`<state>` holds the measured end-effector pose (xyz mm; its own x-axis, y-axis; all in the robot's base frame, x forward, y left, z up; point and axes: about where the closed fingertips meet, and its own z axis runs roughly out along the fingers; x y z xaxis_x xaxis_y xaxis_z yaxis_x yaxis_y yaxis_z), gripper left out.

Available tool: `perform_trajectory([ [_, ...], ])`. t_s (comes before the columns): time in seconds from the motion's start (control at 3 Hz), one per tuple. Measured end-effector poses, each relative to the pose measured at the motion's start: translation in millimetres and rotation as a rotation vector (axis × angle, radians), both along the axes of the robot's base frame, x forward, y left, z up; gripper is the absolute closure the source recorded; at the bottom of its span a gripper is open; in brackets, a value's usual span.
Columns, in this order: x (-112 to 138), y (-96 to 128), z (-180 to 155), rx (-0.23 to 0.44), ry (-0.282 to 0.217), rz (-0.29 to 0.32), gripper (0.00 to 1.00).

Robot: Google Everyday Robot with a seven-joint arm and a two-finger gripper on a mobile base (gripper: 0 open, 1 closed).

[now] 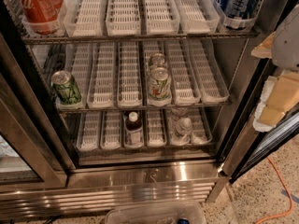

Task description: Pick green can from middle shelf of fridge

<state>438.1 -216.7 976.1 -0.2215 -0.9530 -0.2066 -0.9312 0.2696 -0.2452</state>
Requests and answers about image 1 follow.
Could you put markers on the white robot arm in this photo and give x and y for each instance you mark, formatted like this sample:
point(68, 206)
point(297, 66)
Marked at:
point(285, 48)

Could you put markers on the top wire shelf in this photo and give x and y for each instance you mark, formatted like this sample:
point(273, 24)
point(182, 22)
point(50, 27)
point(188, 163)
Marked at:
point(43, 40)

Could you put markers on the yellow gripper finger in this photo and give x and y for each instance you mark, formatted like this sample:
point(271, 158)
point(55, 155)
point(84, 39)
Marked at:
point(279, 95)
point(263, 50)

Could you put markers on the clear water bottle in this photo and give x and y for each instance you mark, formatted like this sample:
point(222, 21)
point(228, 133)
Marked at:
point(183, 130)

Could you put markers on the clear plastic bin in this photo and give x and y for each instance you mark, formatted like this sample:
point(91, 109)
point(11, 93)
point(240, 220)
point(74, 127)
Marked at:
point(176, 212)

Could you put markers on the white floral can front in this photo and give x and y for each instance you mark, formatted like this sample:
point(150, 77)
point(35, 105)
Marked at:
point(159, 84)

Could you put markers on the red cola can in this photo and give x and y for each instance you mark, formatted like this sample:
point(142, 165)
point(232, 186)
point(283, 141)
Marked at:
point(42, 15)

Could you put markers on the silver can behind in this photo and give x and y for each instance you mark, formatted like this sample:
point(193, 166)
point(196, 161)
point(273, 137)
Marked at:
point(157, 60)

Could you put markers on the fridge door right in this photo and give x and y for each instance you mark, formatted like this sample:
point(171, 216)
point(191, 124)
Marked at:
point(253, 146)

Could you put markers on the stainless steel fridge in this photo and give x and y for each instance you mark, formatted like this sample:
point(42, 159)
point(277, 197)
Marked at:
point(55, 164)

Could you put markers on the brown bottle white cap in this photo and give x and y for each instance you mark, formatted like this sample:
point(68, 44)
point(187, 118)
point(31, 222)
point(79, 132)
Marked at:
point(134, 130)

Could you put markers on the green soda can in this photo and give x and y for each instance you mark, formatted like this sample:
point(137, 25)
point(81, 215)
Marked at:
point(66, 87)

